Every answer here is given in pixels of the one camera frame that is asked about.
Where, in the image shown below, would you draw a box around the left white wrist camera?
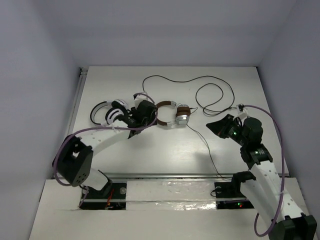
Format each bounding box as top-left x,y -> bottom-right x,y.
133,95 -> 148,108

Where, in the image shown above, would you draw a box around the aluminium left rail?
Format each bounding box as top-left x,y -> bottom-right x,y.
62,66 -> 89,143

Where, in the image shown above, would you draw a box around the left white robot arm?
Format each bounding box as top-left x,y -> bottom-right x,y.
52,100 -> 158,199

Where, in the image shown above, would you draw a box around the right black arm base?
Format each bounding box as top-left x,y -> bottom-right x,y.
210,182 -> 254,210

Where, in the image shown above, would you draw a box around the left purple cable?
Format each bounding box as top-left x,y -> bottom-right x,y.
53,92 -> 159,208

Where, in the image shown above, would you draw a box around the aluminium rail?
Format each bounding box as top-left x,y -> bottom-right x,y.
62,66 -> 89,143
104,172 -> 233,180

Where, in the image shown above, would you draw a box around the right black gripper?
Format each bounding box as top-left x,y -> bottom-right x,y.
205,113 -> 248,147

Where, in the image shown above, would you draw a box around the white black headphones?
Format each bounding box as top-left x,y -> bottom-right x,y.
89,99 -> 129,126

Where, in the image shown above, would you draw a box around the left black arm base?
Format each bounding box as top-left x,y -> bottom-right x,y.
79,182 -> 127,211

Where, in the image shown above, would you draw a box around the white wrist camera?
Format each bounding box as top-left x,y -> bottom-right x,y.
133,95 -> 148,108
235,103 -> 249,121

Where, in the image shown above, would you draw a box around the aluminium front rail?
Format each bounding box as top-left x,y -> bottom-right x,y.
104,172 -> 233,180

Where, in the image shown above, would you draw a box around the brown silver headphones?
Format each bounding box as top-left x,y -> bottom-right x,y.
156,100 -> 191,127

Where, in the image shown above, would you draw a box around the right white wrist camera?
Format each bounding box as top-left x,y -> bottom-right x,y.
235,103 -> 249,121

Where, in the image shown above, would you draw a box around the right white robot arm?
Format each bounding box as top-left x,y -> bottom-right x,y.
206,114 -> 317,240

